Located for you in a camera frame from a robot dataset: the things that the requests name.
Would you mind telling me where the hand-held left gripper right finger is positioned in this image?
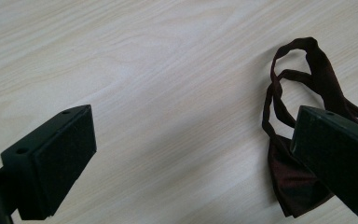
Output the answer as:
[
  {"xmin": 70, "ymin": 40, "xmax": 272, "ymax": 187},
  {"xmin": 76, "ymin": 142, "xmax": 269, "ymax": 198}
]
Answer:
[{"xmin": 290, "ymin": 105, "xmax": 358, "ymax": 222}]

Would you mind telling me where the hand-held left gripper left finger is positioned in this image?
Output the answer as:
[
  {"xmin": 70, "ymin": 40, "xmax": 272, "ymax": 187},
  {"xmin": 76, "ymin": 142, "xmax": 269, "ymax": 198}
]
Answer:
[{"xmin": 0, "ymin": 104, "xmax": 98, "ymax": 221}]

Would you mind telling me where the dark red bow tie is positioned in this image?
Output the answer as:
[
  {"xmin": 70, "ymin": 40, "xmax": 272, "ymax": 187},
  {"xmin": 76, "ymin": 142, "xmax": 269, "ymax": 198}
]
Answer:
[{"xmin": 261, "ymin": 36, "xmax": 358, "ymax": 218}]

